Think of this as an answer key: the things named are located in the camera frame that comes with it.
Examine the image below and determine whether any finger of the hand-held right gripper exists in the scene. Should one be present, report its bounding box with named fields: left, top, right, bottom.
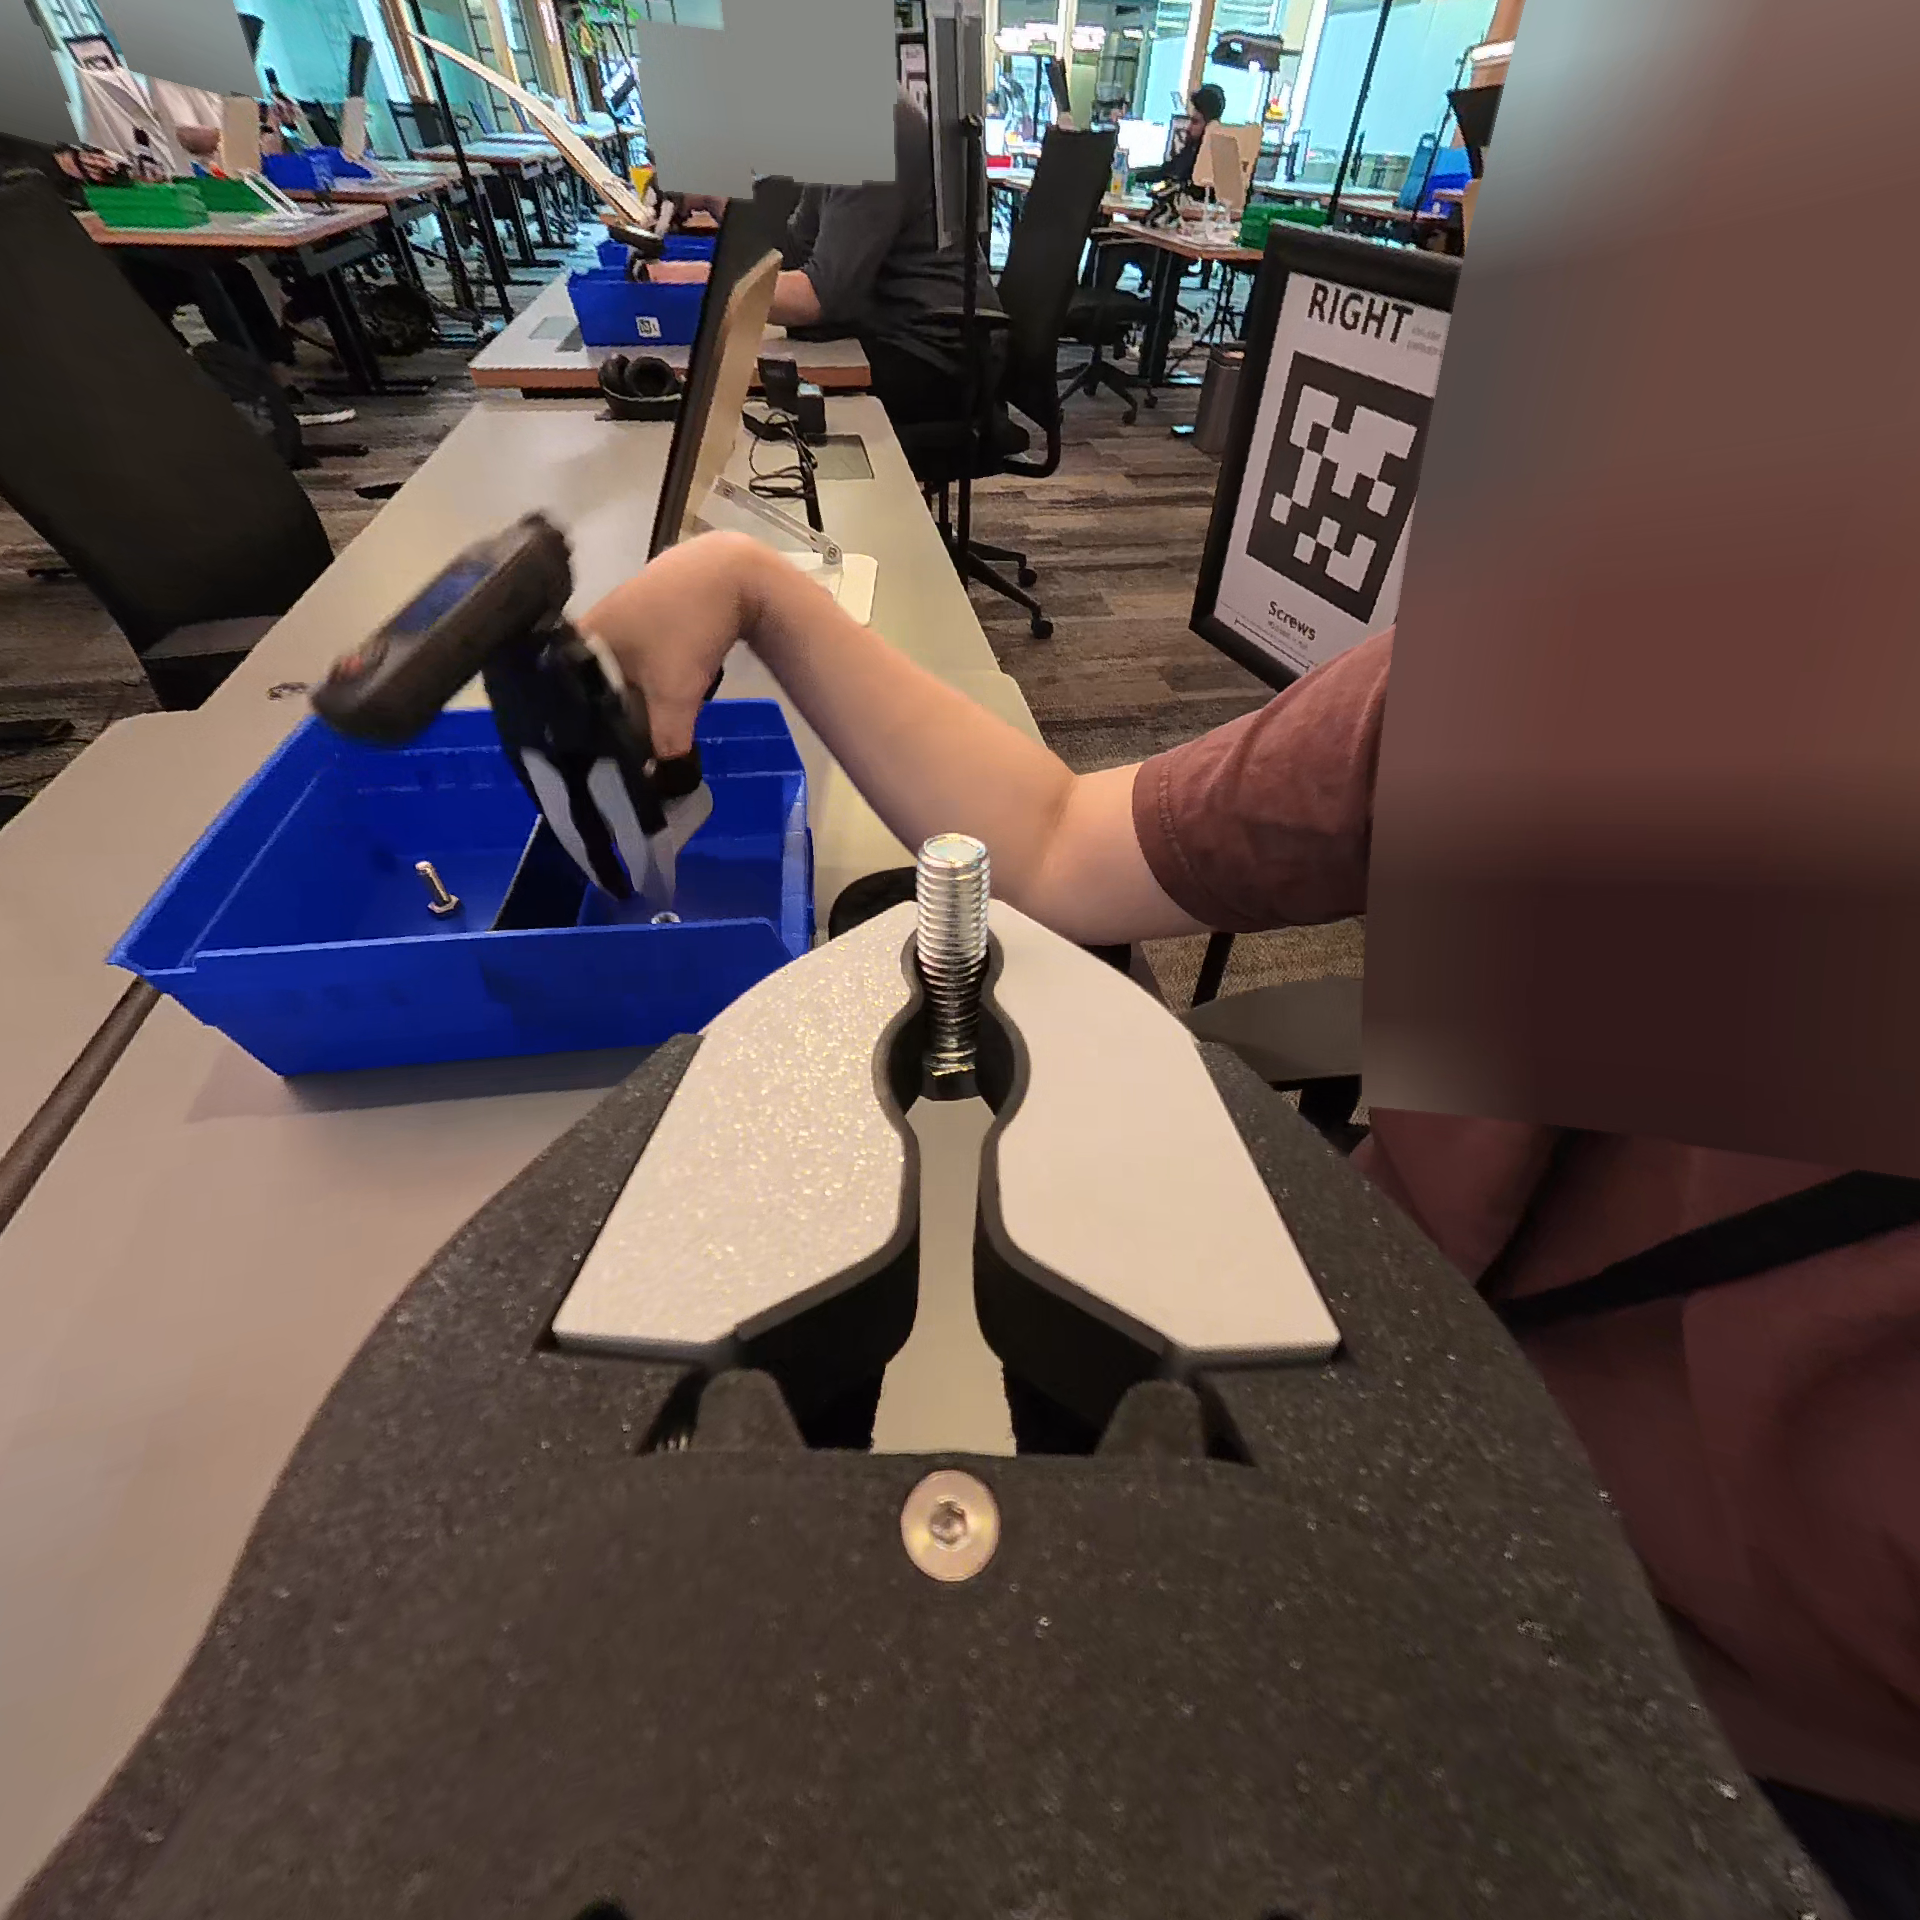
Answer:
left=643, top=785, right=723, bottom=925
left=515, top=747, right=653, bottom=905

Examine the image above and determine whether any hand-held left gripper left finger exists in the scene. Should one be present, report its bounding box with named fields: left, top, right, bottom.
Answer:
left=549, top=904, right=924, bottom=1369

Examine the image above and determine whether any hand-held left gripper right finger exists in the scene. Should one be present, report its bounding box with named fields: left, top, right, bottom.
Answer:
left=979, top=901, right=1344, bottom=1376

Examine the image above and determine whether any blue plastic bin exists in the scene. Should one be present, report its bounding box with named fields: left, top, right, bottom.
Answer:
left=566, top=232, right=723, bottom=349
left=107, top=698, right=817, bottom=1079

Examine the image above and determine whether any person's right forearm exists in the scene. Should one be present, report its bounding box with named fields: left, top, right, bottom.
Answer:
left=737, top=569, right=1202, bottom=946

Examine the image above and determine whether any person's right hand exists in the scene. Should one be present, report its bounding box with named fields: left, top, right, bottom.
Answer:
left=573, top=529, right=770, bottom=763

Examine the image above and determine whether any wooden document stand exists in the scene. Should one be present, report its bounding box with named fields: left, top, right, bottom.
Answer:
left=646, top=182, right=883, bottom=619

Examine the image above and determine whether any black office chair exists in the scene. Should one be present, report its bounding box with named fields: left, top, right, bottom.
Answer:
left=0, top=165, right=337, bottom=713
left=914, top=128, right=1120, bottom=640

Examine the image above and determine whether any black framed marker sign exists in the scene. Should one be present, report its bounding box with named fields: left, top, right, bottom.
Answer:
left=1188, top=224, right=1466, bottom=693

